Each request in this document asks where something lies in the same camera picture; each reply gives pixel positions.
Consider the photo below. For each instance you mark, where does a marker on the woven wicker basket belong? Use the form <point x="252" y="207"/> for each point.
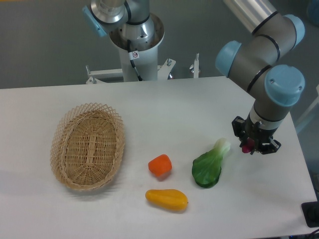
<point x="88" y="146"/>

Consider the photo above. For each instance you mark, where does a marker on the orange carrot piece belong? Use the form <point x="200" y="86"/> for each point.
<point x="160" y="165"/>

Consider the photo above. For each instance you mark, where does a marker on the purple sweet potato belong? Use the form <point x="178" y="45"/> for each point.
<point x="248" y="146"/>

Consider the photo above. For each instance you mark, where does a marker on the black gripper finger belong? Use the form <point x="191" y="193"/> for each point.
<point x="238" y="125"/>
<point x="269" y="147"/>

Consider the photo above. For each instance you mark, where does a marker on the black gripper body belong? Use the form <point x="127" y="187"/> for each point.
<point x="257" y="134"/>

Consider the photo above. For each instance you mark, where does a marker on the yellow papaya fruit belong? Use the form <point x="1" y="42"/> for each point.
<point x="168" y="199"/>

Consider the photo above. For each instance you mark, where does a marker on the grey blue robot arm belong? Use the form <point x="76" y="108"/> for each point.
<point x="253" y="67"/>

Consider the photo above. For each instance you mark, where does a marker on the black device at edge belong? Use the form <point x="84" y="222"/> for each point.
<point x="311" y="213"/>

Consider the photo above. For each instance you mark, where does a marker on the green bok choy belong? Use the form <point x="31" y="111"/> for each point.
<point x="206" y="168"/>

